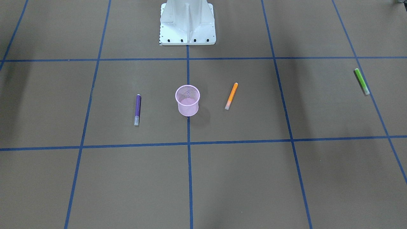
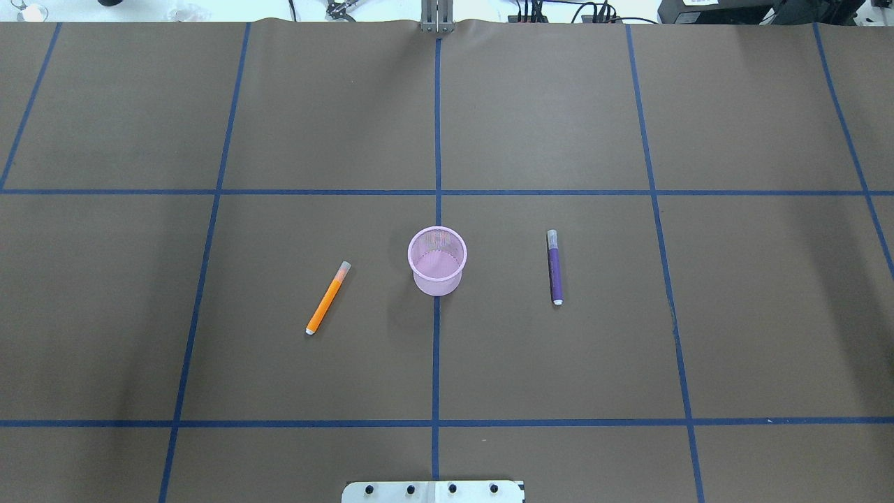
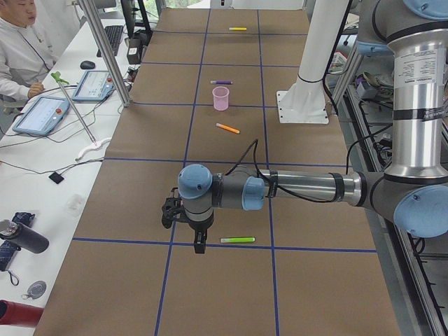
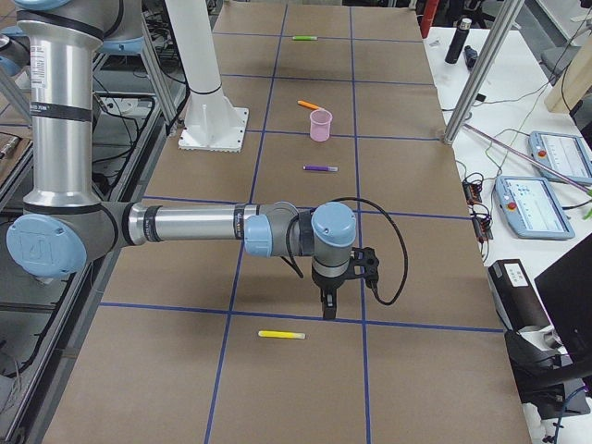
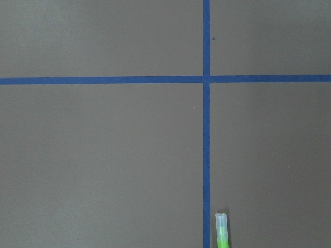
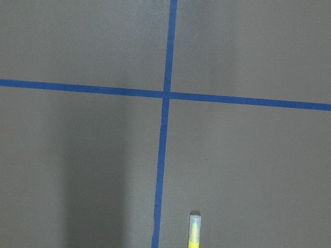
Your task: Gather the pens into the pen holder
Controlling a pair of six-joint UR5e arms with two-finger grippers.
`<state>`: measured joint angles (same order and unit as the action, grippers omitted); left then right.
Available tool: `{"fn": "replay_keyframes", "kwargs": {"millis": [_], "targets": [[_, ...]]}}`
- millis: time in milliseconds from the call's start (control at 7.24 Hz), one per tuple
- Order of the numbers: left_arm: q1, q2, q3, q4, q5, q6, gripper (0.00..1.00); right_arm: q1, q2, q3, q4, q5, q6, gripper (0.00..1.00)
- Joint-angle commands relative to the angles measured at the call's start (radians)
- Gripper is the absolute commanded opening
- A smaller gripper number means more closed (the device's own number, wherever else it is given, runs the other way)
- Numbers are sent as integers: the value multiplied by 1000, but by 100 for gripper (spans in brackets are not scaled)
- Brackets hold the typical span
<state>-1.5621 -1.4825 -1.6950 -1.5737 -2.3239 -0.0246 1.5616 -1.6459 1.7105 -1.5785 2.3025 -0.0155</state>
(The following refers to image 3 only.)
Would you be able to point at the clear plastic packet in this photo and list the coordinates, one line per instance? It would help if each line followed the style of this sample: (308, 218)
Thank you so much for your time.
(74, 205)

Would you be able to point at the white camera mast with base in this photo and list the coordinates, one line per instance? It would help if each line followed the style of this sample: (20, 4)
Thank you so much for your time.
(305, 101)

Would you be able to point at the purple marker pen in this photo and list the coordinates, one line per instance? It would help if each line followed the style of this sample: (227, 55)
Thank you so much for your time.
(221, 82)

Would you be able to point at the far blue teach pendant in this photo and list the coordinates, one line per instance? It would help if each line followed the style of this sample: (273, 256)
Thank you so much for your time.
(94, 86)

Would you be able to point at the black brown box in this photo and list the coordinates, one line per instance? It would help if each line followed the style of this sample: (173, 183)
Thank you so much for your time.
(136, 48)

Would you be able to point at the green highlighter pen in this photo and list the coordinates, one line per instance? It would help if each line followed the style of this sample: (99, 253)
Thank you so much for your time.
(237, 240)

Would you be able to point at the orange highlighter pen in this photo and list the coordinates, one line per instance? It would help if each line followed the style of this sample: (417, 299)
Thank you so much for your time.
(228, 128)

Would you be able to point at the grabber stick green handle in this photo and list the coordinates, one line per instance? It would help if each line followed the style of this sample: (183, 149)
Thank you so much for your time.
(95, 144)

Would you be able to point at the round silver tag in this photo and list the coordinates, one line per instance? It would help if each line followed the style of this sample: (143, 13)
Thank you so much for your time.
(35, 291)

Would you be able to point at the black monitor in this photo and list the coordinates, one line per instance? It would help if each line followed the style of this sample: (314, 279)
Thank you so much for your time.
(136, 19)

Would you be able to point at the seated person in white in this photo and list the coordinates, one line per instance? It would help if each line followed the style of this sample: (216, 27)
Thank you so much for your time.
(26, 52)

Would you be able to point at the near blue teach pendant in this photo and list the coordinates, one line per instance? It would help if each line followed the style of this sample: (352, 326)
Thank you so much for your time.
(42, 116)

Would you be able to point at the black keyboard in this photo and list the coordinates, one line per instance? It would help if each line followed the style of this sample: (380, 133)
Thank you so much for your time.
(114, 34)

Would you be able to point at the dark blue folded umbrella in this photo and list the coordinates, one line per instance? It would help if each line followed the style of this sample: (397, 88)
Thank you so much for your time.
(9, 248)

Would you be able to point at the aluminium frame post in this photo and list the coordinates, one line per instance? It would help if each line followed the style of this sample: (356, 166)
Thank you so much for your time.
(99, 34)

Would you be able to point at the blue teach pendant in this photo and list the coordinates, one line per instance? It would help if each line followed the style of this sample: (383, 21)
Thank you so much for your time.
(42, 116)
(94, 86)

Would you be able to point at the small black square device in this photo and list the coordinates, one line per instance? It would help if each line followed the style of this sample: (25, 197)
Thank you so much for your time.
(56, 177)

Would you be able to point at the black water bottle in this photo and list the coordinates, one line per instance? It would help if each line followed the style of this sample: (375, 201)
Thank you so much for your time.
(23, 236)

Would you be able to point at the pink mesh pen holder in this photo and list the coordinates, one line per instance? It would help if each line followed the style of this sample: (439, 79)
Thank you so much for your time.
(220, 98)

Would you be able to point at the red bottle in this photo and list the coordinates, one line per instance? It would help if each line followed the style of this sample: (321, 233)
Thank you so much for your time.
(18, 314)

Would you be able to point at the black computer mouse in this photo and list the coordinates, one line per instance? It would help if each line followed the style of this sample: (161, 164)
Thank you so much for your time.
(87, 65)

